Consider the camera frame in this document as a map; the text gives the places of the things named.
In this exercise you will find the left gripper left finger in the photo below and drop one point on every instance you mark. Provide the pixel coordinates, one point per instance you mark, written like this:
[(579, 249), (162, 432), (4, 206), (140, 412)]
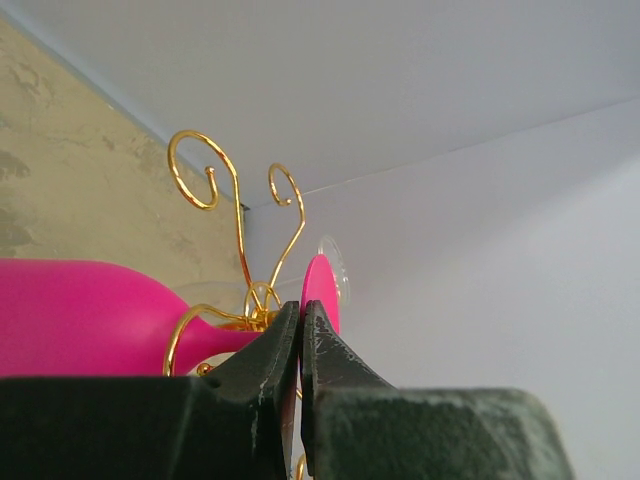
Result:
[(233, 423)]

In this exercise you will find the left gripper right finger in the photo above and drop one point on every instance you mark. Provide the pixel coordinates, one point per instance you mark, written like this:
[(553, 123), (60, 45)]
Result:
[(356, 425)]

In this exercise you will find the clear champagne flute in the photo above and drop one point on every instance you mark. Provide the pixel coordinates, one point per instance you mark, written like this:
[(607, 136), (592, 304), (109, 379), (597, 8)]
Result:
[(229, 295)]

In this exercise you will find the pink plastic wine glass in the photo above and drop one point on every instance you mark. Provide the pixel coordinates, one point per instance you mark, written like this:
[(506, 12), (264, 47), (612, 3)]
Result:
[(83, 318)]

